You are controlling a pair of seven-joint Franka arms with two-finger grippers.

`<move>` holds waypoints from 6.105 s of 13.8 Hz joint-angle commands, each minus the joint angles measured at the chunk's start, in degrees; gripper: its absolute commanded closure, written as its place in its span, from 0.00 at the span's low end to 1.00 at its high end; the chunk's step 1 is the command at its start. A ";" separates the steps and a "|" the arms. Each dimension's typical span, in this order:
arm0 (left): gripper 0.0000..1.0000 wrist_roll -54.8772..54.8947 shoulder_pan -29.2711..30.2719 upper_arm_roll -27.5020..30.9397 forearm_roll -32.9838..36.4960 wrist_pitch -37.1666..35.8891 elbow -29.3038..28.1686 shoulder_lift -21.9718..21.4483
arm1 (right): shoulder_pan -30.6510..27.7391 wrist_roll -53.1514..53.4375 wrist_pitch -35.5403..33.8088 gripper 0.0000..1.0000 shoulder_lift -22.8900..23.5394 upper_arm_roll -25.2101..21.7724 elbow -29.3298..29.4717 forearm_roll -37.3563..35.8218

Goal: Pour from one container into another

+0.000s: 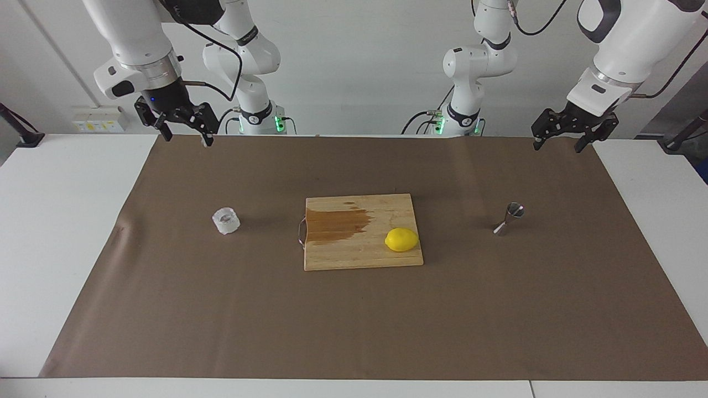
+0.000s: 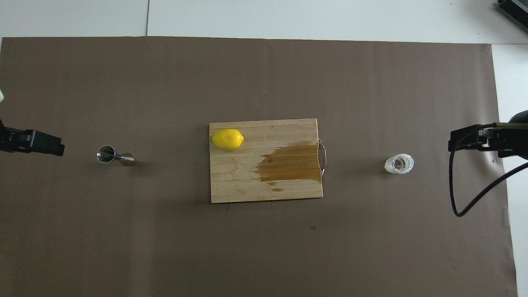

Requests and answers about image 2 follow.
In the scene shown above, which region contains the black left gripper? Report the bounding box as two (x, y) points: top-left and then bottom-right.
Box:
(0, 120), (66, 157)

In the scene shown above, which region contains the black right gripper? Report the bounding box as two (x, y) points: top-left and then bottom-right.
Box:
(448, 111), (528, 160)

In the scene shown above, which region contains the steel double jigger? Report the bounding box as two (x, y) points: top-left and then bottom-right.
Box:
(97, 145), (135, 166)

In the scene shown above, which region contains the brown paper table mat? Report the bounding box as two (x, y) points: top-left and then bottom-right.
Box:
(0, 36), (519, 297)

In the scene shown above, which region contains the grey vented device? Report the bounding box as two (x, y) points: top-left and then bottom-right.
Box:
(495, 0), (528, 22)

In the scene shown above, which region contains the yellow lemon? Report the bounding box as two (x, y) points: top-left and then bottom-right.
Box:
(210, 128), (245, 151)

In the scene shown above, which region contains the wooden cutting board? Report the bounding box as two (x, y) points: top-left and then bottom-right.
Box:
(209, 118), (328, 204)

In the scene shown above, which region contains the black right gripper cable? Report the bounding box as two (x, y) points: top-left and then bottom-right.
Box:
(449, 123), (528, 218)

